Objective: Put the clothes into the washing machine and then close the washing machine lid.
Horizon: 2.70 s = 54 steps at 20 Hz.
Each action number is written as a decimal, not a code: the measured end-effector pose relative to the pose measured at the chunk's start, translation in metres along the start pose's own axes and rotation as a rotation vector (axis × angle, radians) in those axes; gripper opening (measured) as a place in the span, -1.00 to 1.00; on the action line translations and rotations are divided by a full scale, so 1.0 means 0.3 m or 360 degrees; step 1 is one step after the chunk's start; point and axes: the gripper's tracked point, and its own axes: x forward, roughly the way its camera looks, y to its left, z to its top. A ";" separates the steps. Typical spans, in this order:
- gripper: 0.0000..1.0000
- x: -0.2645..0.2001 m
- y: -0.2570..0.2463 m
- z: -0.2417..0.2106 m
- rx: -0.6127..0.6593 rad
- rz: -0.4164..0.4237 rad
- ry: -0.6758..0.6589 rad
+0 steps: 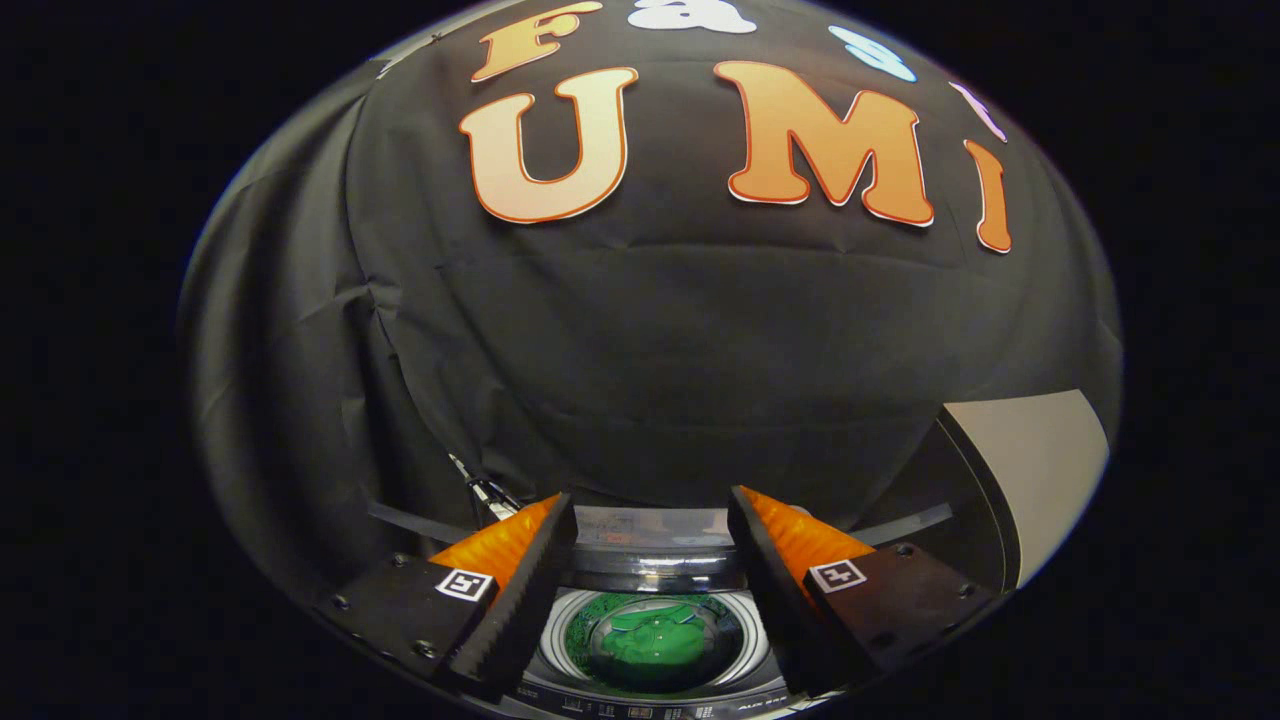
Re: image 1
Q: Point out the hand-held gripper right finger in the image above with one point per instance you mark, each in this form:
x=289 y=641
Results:
x=775 y=600

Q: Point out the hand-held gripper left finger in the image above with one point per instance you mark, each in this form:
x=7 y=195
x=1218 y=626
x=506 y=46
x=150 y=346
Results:
x=525 y=610

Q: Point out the washing machine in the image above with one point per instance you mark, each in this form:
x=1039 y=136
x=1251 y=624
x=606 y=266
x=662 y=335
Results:
x=555 y=655

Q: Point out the green polo shirt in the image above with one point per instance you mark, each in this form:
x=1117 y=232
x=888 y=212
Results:
x=650 y=645

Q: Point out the metal clamp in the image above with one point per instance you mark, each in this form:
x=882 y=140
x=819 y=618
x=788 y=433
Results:
x=490 y=495

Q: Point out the black backdrop cloth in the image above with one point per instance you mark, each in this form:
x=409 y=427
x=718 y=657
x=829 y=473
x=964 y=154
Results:
x=650 y=350

